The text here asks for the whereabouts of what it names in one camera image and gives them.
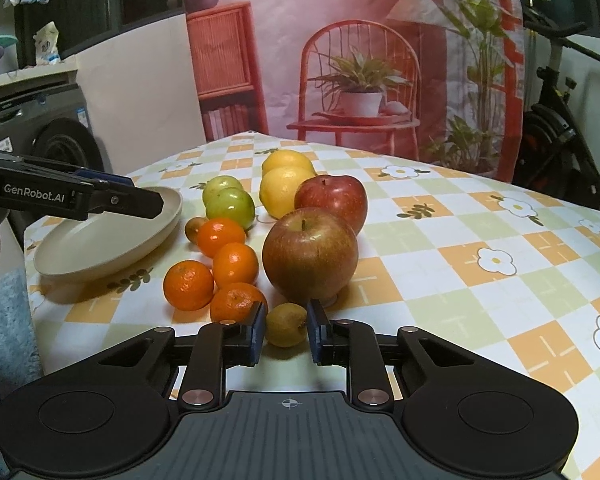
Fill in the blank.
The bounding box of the grey washing machine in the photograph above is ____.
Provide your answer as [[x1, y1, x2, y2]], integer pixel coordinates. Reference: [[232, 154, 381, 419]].
[[0, 68, 111, 171]]

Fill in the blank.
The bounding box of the dark red apple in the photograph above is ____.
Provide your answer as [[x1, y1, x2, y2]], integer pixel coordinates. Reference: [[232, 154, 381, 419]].
[[294, 174, 368, 234]]

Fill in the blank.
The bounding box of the white packet on washer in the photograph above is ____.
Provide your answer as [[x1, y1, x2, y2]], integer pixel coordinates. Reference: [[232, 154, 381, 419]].
[[33, 22, 60, 66]]

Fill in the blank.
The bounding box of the small green-yellow kiwi fruit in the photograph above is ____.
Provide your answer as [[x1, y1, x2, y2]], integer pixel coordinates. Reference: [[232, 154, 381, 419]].
[[265, 302, 308, 348]]

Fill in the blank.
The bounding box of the black exercise bike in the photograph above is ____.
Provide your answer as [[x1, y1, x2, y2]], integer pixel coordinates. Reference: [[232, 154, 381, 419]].
[[513, 0, 600, 210]]

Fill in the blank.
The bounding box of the orange mandarin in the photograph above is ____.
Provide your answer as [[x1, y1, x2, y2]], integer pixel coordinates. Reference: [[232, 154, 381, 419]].
[[196, 218, 246, 258], [212, 243, 260, 287], [162, 260, 215, 311], [210, 283, 268, 323]]

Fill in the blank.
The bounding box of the pink printed backdrop curtain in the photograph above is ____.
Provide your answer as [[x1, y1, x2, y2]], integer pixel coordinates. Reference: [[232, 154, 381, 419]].
[[183, 0, 524, 182]]

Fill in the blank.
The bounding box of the green apple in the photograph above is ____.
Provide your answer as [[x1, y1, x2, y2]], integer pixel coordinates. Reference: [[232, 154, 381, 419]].
[[206, 188, 256, 230], [202, 176, 244, 206]]

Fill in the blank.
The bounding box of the small brown kiwi fruit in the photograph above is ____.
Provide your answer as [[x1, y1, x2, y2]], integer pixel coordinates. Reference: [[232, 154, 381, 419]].
[[184, 217, 207, 245]]

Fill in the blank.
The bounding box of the large red-green apple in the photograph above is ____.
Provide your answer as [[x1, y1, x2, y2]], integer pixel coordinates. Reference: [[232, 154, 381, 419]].
[[262, 207, 358, 306]]

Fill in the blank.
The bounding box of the yellow lemon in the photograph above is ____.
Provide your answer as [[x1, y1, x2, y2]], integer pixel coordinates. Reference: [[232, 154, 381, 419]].
[[259, 166, 314, 219], [261, 150, 315, 176]]

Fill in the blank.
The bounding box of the beige round plate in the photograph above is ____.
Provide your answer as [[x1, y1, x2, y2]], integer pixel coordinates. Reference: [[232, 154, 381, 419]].
[[33, 186, 183, 283]]

